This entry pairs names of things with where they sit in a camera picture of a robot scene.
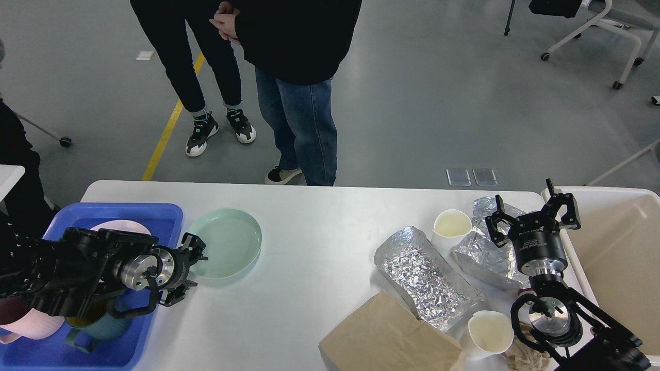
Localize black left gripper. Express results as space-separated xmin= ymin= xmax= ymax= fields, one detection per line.
xmin=120 ymin=232 xmax=208 ymax=307

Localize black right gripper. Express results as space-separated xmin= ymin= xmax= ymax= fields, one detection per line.
xmin=485 ymin=178 xmax=581 ymax=276

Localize mint green plate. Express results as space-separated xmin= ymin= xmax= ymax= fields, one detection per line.
xmin=187 ymin=209 xmax=262 ymax=279

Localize dark teal mug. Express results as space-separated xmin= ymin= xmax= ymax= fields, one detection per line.
xmin=64 ymin=300 xmax=131 ymax=353

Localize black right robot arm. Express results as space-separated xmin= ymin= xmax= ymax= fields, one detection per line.
xmin=485 ymin=179 xmax=651 ymax=370

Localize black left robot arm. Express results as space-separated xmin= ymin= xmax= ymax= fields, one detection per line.
xmin=2 ymin=227 xmax=206 ymax=319

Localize small crumpled foil sheet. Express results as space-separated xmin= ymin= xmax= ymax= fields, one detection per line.
xmin=453 ymin=196 xmax=530 ymax=290

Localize right floor socket plate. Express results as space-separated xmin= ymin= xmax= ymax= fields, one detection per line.
xmin=472 ymin=168 xmax=498 ymax=187

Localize floor socket plate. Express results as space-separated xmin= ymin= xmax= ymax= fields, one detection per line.
xmin=446 ymin=168 xmax=472 ymax=187
xmin=472 ymin=168 xmax=498 ymax=187

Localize pink plate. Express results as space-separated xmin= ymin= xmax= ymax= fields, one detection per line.
xmin=90 ymin=220 xmax=151 ymax=235

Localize upper white paper cup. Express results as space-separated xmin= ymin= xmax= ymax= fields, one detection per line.
xmin=431 ymin=209 xmax=472 ymax=258

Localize white paper cup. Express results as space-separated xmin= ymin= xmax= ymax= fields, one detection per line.
xmin=460 ymin=310 xmax=514 ymax=361
xmin=431 ymin=209 xmax=472 ymax=258

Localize left floor socket plate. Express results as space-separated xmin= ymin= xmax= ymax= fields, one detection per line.
xmin=446 ymin=168 xmax=472 ymax=187

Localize white plastic bin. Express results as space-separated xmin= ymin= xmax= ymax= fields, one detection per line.
xmin=556 ymin=186 xmax=659 ymax=369

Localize large crumpled foil sheet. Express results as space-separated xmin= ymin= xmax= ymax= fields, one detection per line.
xmin=373 ymin=226 xmax=486 ymax=332

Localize lower white paper cup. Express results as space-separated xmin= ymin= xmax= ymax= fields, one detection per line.
xmin=460 ymin=310 xmax=514 ymax=361

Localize crumpled beige napkin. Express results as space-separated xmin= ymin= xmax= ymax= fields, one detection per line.
xmin=504 ymin=335 xmax=551 ymax=370

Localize grey table leg at right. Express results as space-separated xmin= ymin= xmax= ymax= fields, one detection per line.
xmin=583 ymin=140 xmax=659 ymax=187

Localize blue plastic tray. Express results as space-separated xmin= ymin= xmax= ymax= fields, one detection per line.
xmin=1 ymin=203 xmax=183 ymax=370

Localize pink mug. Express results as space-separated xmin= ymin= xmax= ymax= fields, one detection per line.
xmin=1 ymin=297 xmax=64 ymax=344

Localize seated person at left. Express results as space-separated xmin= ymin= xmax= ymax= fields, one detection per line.
xmin=0 ymin=41 xmax=60 ymax=243

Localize grey chair leg with caster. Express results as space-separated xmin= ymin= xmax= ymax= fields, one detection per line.
xmin=15 ymin=112 xmax=73 ymax=148

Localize brown paper bag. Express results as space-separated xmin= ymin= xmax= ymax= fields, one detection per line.
xmin=320 ymin=291 xmax=465 ymax=370

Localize white side table corner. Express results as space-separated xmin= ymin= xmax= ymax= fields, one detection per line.
xmin=0 ymin=164 xmax=25 ymax=201

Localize white office chair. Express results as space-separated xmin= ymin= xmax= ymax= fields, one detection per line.
xmin=529 ymin=1 xmax=659 ymax=90

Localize person in blue jeans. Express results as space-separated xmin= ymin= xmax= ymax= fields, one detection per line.
xmin=210 ymin=1 xmax=361 ymax=186

